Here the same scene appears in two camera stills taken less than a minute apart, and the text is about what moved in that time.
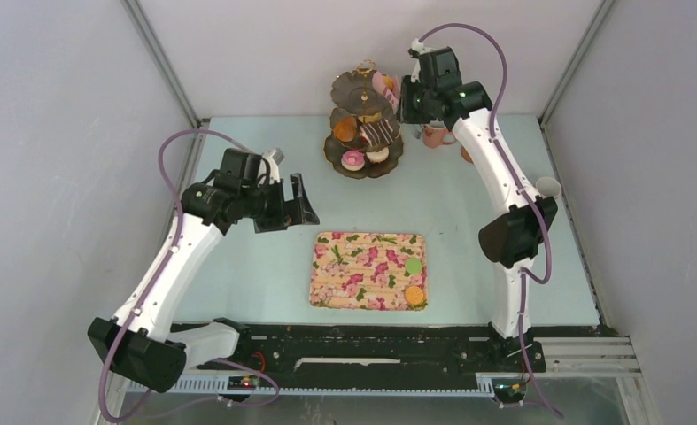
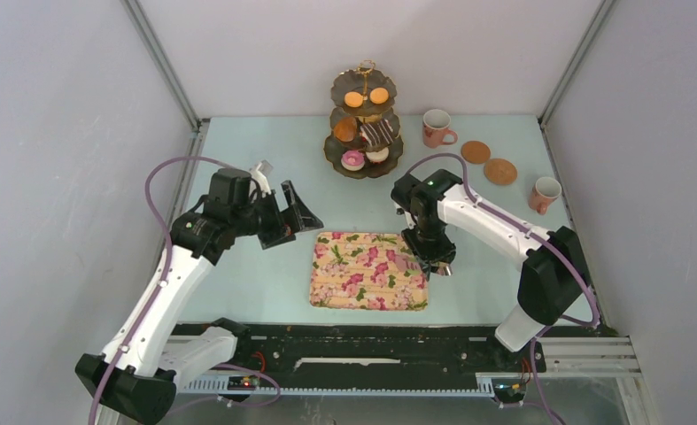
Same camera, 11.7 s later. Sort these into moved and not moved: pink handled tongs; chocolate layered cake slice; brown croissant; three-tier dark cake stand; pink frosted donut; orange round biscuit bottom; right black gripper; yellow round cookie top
Moved: orange round biscuit bottom; right black gripper; pink handled tongs
Not moved: chocolate layered cake slice; brown croissant; three-tier dark cake stand; yellow round cookie top; pink frosted donut
